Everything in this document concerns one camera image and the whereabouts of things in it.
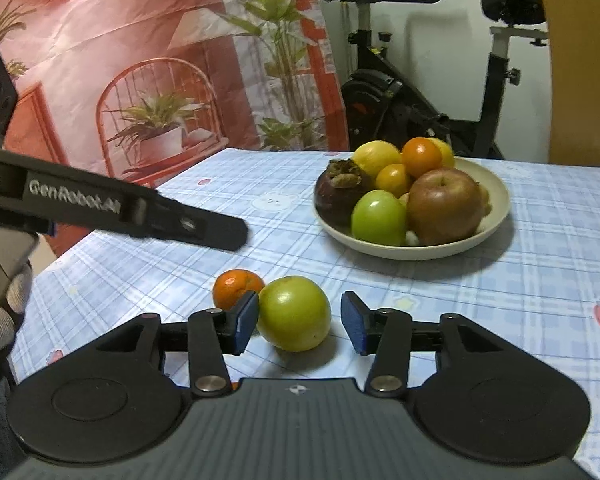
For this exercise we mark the small orange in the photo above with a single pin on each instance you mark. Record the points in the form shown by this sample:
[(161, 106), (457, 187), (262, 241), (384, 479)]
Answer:
[(392, 180)]

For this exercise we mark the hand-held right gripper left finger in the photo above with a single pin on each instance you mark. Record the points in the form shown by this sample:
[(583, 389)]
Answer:
[(245, 322)]

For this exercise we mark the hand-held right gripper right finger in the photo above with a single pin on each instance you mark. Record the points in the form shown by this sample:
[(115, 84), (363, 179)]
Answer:
[(354, 325)]

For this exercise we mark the black exercise bike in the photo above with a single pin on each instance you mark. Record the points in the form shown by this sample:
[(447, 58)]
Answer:
[(380, 100)]

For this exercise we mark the blue plaid tablecloth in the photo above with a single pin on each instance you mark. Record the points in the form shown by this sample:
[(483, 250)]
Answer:
[(530, 270)]

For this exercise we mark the small tangerine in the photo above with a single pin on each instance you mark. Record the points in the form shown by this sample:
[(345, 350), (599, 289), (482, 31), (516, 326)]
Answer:
[(232, 287)]

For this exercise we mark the red apple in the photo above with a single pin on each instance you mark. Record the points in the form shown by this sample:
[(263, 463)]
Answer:
[(445, 205)]

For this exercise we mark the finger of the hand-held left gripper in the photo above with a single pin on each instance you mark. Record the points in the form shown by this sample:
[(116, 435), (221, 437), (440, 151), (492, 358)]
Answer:
[(200, 225)]

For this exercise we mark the printed plant backdrop cloth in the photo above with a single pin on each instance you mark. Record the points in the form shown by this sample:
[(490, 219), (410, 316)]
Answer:
[(130, 35)]

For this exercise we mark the green apple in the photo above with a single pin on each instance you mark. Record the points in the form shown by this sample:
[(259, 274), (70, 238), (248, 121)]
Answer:
[(377, 217), (295, 315)]

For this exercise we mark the wooden door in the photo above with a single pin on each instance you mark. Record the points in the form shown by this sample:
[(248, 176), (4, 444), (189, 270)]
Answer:
[(580, 85)]

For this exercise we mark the person's left hand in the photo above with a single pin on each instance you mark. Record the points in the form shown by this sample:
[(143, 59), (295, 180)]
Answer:
[(0, 330)]

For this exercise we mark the beige round plate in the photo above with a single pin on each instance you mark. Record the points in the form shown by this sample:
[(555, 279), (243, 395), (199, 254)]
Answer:
[(495, 195)]

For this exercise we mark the dark purple mangosteen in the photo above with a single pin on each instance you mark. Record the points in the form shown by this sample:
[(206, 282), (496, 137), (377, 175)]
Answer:
[(340, 200)]

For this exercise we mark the yellow lemon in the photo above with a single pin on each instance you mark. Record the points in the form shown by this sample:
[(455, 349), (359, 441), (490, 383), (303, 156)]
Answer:
[(447, 155), (375, 157)]

